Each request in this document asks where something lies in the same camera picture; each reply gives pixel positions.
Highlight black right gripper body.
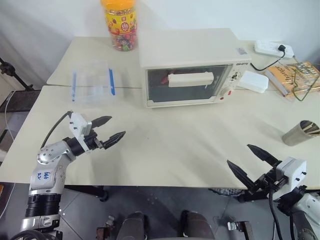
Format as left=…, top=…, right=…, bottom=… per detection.
left=249, top=161, right=289, bottom=196

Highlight cream toaster oven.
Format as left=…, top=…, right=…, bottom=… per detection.
left=138, top=27, right=252, bottom=109

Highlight black tripod stand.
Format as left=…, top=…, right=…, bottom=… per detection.
left=0, top=57, right=35, bottom=92

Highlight dark rounded shape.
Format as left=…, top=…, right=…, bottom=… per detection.
left=178, top=209, right=216, bottom=240
left=116, top=211, right=147, bottom=240

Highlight metal cylinder holder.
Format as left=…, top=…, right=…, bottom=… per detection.
left=282, top=120, right=320, bottom=147

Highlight thin wire glasses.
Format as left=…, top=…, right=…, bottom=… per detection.
left=290, top=64, right=320, bottom=102

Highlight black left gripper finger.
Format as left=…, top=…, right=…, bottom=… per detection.
left=102, top=130, right=126, bottom=150
left=91, top=115, right=113, bottom=129

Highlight clear box with blue clips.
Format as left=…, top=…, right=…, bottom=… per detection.
left=69, top=59, right=118, bottom=106

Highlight black table leg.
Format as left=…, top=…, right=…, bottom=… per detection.
left=63, top=184, right=110, bottom=202

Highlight white oven door handle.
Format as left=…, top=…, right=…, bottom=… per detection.
left=167, top=71, right=215, bottom=88

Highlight black power cable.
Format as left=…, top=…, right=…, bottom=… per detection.
left=250, top=50, right=286, bottom=73

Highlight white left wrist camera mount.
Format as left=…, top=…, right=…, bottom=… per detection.
left=68, top=112, right=94, bottom=152

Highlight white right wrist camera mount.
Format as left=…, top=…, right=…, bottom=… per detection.
left=275, top=156, right=307, bottom=201

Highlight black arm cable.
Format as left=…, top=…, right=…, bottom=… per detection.
left=40, top=111, right=73, bottom=149
left=268, top=184, right=302, bottom=240

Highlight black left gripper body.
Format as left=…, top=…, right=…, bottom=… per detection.
left=83, top=129, right=104, bottom=152

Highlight wooden chopsticks bundle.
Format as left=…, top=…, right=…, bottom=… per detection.
left=300, top=121, right=320, bottom=138

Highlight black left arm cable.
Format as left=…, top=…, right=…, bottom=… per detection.
left=40, top=111, right=73, bottom=149

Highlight white power strip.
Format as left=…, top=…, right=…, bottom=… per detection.
left=253, top=40, right=295, bottom=60

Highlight yellow book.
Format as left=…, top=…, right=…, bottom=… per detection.
left=264, top=61, right=320, bottom=97

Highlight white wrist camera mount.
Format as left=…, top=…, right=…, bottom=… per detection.
left=275, top=156, right=307, bottom=201
left=68, top=112, right=94, bottom=152

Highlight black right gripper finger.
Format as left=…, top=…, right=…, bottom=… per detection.
left=246, top=143, right=279, bottom=168
left=226, top=159, right=256, bottom=193

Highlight small white rectangular box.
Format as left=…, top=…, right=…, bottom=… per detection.
left=235, top=70, right=270, bottom=95

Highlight candy jar with orange lid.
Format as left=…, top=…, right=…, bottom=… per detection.
left=100, top=0, right=139, bottom=53

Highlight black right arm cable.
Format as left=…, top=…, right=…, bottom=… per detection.
left=268, top=184, right=302, bottom=240

